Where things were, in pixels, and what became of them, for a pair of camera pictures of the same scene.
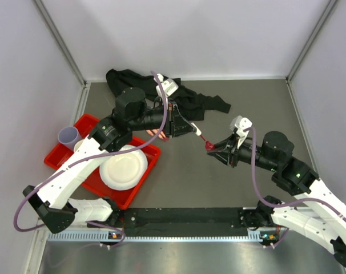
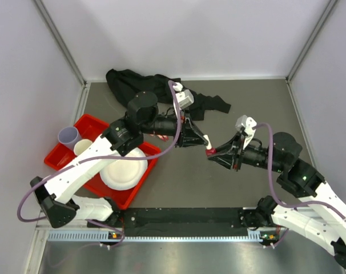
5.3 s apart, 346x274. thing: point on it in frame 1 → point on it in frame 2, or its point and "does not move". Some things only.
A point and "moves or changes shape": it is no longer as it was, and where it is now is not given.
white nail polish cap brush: (198, 132) moves or changes shape
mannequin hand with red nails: (161, 134) does not move
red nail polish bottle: (209, 146) moves or changes shape
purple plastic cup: (68, 136) does not move
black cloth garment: (193, 105) does not move
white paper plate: (125, 171) does not move
